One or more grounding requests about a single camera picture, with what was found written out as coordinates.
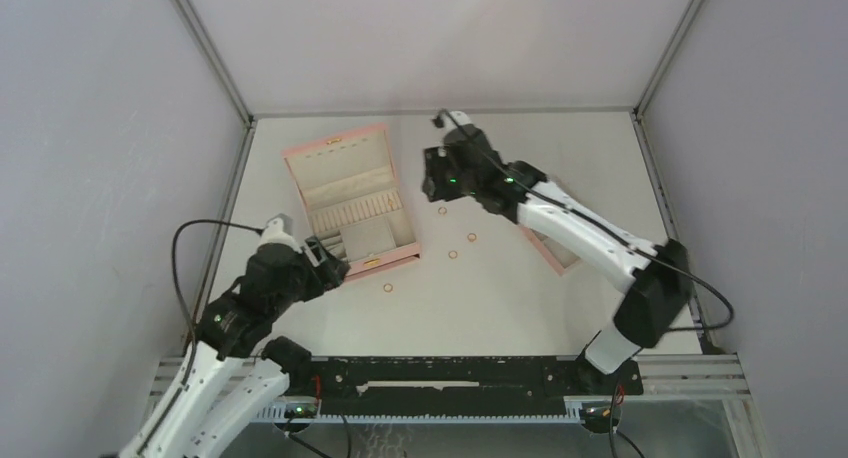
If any pink jewelry box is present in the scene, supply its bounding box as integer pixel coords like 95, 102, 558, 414
282, 124, 421, 281

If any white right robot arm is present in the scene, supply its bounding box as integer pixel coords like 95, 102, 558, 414
422, 119, 692, 394

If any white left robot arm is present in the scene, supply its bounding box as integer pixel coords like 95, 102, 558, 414
118, 235, 350, 457

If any pink jewelry drawer tray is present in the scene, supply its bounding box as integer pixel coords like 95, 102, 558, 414
519, 226, 581, 276

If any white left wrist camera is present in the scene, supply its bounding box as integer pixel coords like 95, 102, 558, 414
257, 213, 301, 252

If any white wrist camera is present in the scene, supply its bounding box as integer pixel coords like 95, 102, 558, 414
257, 213, 301, 252
431, 109, 473, 131

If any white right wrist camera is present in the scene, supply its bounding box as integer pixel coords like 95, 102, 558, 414
431, 109, 473, 131

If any black right camera cable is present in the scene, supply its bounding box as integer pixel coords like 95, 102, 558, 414
433, 109, 735, 333

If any black camera cable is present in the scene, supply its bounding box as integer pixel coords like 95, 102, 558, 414
433, 109, 735, 333
135, 219, 265, 458

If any black left camera cable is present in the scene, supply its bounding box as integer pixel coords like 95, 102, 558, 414
135, 219, 265, 458

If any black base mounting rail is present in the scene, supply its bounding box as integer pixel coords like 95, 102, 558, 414
284, 355, 644, 421

